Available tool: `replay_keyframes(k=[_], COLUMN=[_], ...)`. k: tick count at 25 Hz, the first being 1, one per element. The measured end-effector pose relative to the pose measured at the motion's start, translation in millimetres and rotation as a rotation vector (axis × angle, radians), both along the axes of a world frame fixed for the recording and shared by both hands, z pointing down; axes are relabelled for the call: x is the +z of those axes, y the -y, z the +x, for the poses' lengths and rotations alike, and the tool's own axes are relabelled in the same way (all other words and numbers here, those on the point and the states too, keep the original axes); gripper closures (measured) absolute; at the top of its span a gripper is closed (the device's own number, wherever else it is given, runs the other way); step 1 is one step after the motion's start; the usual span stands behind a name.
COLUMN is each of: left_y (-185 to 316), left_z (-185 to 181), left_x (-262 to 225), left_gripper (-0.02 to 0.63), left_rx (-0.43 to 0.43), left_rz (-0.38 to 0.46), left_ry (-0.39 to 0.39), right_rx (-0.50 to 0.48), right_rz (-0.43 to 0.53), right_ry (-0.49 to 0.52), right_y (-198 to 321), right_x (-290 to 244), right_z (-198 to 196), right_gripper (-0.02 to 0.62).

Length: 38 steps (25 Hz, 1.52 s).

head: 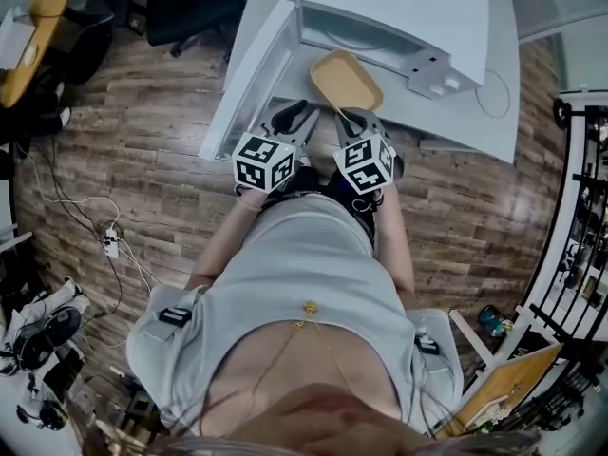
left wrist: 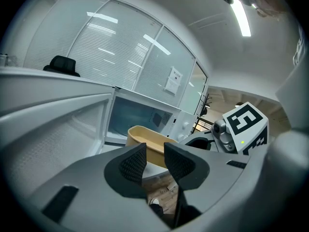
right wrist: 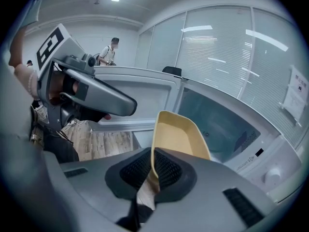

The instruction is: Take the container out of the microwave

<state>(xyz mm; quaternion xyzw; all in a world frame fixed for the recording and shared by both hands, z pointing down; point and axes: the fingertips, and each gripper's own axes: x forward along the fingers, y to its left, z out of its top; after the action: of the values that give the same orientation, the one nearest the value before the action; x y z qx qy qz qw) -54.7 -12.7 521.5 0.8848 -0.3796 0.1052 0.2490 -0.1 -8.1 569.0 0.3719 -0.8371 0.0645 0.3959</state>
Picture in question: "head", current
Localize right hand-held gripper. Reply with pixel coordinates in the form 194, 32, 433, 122
332, 106, 407, 196

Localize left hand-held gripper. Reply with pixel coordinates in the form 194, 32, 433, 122
232, 99, 321, 195

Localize beige oval tray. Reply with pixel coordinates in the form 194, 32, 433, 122
310, 47, 384, 113

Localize person's left forearm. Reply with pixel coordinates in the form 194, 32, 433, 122
184, 190, 267, 290

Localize person's right forearm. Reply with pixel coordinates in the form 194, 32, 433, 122
374, 190, 417, 298

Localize person's black patterned trousers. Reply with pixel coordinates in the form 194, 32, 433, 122
287, 163, 387, 251

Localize person's grey shirt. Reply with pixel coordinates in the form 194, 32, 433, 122
126, 192, 465, 436

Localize black office chair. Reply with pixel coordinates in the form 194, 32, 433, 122
61, 0, 143, 85
144, 0, 251, 64

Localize black caster wheel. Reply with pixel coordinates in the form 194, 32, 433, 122
553, 96, 573, 125

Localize black metal railing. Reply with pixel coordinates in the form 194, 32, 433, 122
522, 104, 608, 351

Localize colourful blue green bag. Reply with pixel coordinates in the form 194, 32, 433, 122
477, 304, 514, 339

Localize person's bare chest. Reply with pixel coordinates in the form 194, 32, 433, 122
208, 328, 403, 422

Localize round wooden table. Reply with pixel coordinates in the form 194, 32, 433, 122
0, 0, 77, 109

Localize person's face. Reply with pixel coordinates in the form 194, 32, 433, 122
256, 382, 428, 456

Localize wooden board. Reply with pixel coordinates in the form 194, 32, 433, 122
439, 343, 564, 439

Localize black chair base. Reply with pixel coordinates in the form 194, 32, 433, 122
0, 249, 48, 313

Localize black standing fan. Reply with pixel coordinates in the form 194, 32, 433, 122
12, 305, 83, 372

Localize small black stool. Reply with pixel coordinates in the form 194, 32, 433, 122
123, 386, 161, 429

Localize gold necklace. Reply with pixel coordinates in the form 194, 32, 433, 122
246, 300, 352, 398

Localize white floor cable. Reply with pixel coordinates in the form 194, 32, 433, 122
28, 149, 162, 298

